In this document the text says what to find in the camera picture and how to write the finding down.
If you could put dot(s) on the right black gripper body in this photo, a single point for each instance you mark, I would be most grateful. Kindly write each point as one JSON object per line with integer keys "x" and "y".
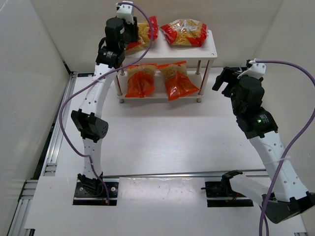
{"x": 226, "y": 75}

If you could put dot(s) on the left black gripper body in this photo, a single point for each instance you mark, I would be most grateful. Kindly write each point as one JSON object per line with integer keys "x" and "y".
{"x": 134, "y": 30}

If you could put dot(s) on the red fusilli pasta bag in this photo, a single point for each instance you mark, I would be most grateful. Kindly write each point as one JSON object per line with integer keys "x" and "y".
{"x": 144, "y": 35}

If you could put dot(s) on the orange macaroni pasta bag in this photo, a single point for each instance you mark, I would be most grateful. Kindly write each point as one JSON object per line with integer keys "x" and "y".
{"x": 176, "y": 80}

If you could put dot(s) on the red fusilli bag with labels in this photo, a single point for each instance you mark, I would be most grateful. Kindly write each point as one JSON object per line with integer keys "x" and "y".
{"x": 185, "y": 32}

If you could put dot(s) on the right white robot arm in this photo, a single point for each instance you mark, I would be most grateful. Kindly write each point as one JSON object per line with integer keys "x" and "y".
{"x": 289, "y": 196}

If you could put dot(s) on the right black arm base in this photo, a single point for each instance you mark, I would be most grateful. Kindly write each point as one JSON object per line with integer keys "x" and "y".
{"x": 220, "y": 193}

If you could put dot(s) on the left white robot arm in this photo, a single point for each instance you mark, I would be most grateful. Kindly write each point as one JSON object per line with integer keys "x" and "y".
{"x": 119, "y": 32}

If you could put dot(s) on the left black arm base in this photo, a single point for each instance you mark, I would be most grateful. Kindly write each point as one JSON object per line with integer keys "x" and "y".
{"x": 91, "y": 192}

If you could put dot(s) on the white two-tier shelf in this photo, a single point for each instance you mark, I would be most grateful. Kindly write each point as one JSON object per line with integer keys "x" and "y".
{"x": 163, "y": 53}

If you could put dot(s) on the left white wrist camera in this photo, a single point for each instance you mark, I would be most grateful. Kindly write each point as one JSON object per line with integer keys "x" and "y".
{"x": 125, "y": 10}

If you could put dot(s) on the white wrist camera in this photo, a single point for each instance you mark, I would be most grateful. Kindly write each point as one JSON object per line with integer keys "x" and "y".
{"x": 125, "y": 10}
{"x": 254, "y": 69}

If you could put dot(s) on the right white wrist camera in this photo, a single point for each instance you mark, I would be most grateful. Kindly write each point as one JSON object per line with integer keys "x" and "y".
{"x": 254, "y": 69}

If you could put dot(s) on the aluminium rail at table edge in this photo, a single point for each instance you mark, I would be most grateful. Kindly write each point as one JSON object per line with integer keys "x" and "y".
{"x": 250, "y": 173}

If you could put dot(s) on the left aluminium frame rail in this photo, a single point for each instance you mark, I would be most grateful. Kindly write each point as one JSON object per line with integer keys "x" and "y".
{"x": 28, "y": 120}

